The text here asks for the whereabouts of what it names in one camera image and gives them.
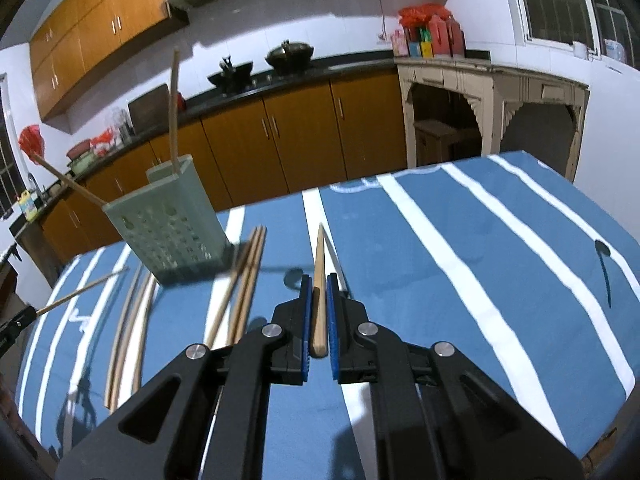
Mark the pink bottle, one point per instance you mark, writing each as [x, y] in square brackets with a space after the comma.
[399, 45]

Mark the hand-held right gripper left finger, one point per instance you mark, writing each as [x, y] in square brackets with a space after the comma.
[306, 320]

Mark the black pot with lid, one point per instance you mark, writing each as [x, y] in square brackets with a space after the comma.
[290, 55]

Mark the black gas cooktop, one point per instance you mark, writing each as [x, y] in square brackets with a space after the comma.
[262, 80]

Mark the long orange upper cabinets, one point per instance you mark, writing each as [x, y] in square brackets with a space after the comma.
[100, 25]

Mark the dark cutting board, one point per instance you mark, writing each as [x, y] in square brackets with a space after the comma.
[147, 110]

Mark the hanging red plastic bag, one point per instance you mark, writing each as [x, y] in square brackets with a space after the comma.
[32, 140]

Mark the white cup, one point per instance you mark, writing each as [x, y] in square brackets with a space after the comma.
[579, 49]

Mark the metal faucet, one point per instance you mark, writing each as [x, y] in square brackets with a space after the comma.
[34, 182]

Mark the green yellow carton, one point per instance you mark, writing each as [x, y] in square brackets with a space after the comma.
[420, 47]

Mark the red bottle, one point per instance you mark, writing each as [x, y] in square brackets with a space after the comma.
[181, 101]

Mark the wooden stool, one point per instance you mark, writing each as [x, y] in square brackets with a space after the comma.
[440, 135]

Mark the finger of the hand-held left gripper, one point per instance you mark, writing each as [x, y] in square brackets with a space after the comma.
[17, 325]

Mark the black wok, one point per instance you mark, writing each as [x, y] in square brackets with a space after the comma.
[230, 77]

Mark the pale green perforated utensil holder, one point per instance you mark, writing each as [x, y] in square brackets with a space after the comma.
[170, 230]

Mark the black kitchen countertop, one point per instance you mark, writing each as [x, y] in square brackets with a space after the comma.
[350, 63]

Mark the worn white wooden table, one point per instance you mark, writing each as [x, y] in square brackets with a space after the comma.
[450, 77]

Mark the green basin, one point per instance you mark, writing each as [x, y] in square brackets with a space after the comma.
[82, 164]

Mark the wooden chopstick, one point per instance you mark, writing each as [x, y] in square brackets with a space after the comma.
[65, 180]
[318, 310]
[120, 330]
[253, 285]
[129, 335]
[143, 330]
[230, 287]
[245, 285]
[173, 110]
[80, 293]

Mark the wide barred window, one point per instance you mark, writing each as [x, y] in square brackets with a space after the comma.
[550, 0]

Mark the red plastic bag over jugs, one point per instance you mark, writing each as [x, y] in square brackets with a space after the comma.
[422, 14]

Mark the orange lower kitchen cabinets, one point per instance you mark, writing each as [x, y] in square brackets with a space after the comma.
[300, 135]

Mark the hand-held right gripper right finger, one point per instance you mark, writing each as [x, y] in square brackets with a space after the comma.
[332, 320]

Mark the crumpled red plastic bag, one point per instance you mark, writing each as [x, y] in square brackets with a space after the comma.
[105, 140]

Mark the narrow barred window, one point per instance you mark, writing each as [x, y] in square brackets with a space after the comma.
[5, 160]

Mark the red plastic jug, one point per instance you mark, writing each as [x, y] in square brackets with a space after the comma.
[456, 40]
[437, 37]

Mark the red bowl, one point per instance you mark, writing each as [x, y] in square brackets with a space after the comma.
[79, 150]

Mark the metal cup with utensils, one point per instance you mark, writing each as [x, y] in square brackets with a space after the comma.
[124, 130]

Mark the blue white striped tablecloth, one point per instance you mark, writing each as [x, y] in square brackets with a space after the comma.
[450, 240]

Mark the yellow detergent bottle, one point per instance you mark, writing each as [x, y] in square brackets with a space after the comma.
[27, 207]

